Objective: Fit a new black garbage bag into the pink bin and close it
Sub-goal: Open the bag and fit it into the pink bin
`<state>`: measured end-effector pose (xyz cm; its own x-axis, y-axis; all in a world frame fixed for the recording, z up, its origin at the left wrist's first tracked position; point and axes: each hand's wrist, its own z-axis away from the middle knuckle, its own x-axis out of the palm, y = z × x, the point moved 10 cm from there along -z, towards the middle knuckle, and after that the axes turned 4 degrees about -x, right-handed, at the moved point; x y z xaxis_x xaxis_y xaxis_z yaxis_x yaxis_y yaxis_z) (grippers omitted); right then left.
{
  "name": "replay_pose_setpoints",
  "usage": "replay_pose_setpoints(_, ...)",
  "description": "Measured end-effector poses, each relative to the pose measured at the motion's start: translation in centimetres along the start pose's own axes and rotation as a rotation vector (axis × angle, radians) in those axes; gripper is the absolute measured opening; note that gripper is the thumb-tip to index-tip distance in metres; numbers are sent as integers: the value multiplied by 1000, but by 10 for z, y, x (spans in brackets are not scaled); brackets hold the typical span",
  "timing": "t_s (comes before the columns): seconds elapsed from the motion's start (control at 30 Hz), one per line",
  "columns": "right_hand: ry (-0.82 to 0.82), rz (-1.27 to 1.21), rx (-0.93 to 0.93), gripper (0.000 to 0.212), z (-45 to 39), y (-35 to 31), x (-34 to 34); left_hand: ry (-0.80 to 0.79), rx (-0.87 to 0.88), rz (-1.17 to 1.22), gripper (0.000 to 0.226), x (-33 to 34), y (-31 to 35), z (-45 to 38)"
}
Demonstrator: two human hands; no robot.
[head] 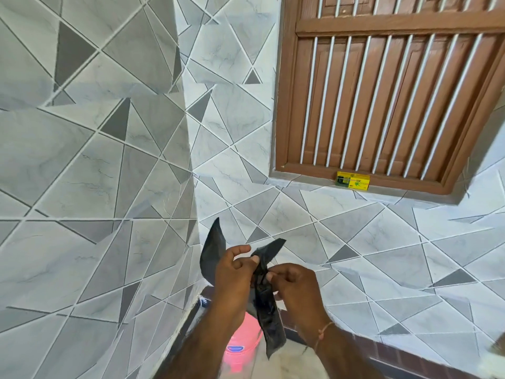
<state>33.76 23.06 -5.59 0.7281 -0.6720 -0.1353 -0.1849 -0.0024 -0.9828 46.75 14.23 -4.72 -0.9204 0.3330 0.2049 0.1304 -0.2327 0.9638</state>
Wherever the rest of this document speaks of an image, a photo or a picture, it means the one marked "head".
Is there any pink plastic bucket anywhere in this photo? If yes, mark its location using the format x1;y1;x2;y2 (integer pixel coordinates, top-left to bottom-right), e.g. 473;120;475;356
221;312;264;375

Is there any person's left hand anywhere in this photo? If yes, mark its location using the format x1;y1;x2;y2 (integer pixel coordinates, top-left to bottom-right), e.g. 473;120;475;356
213;245;261;331

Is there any yellow green small box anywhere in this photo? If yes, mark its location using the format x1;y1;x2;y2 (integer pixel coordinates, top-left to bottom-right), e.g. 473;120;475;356
336;171;371;191

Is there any person's left forearm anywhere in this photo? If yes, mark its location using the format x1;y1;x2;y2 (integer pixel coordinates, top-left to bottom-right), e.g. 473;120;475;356
153;310;247;379

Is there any black plastic bag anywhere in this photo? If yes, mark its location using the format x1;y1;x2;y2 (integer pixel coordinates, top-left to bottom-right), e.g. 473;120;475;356
200;218;287;360

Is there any brown wooden window with bars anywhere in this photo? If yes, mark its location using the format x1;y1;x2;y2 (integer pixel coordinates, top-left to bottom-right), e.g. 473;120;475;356
275;0;505;195

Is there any person's right hand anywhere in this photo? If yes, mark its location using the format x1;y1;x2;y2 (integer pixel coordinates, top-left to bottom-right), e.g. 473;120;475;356
267;263;331;343

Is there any thread wrist band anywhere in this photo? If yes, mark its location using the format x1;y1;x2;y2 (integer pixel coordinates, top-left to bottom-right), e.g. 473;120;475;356
314;321;335;352

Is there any person's right forearm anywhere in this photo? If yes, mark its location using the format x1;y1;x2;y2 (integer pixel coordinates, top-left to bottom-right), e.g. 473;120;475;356
302;323;385;379

